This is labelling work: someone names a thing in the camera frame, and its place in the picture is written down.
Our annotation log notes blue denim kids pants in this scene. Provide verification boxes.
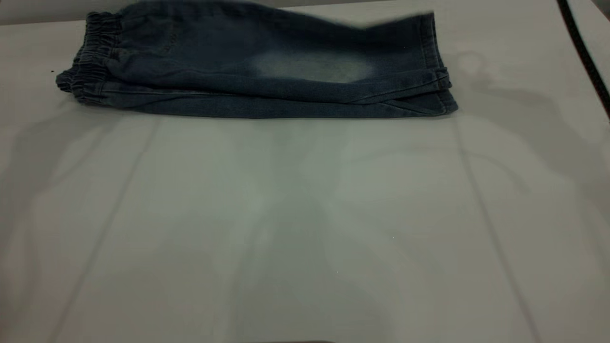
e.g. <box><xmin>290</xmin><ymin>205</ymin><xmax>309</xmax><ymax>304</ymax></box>
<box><xmin>56</xmin><ymin>0</ymin><xmax>459</xmax><ymax>119</ymax></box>

